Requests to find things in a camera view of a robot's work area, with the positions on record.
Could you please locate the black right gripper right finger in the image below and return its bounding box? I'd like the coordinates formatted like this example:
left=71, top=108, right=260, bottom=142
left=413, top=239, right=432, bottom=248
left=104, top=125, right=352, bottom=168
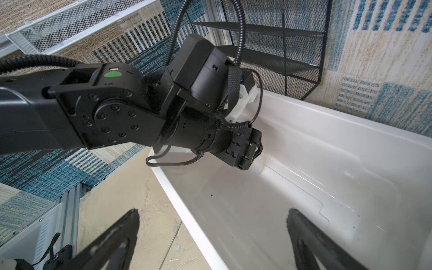
left=286, top=208, right=366, bottom=270

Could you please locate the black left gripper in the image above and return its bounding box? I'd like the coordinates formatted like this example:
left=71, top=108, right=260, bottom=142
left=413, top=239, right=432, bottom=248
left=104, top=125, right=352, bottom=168
left=216, top=128, right=263, bottom=171

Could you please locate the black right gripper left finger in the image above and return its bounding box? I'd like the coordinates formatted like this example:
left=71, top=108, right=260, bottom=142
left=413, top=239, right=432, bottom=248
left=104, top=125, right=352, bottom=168
left=64, top=209, right=140, bottom=270

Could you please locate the white plastic bin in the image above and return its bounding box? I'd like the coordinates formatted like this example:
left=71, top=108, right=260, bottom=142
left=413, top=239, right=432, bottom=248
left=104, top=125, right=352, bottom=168
left=153, top=91, right=432, bottom=270

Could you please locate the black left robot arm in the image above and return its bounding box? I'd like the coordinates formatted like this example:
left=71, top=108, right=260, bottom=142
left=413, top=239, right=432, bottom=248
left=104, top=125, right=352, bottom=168
left=1, top=1, right=263, bottom=171

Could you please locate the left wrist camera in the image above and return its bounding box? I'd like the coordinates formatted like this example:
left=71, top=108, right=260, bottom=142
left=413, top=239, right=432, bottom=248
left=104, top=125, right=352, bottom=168
left=225, top=70, right=259, bottom=123

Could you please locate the black wire mesh shelf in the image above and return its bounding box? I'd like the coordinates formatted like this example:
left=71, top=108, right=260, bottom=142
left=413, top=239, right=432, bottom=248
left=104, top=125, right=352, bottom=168
left=192, top=0, right=333, bottom=101

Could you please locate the white wire mesh basket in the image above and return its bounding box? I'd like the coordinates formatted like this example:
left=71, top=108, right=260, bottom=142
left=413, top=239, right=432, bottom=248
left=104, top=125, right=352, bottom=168
left=1, top=0, right=153, bottom=55

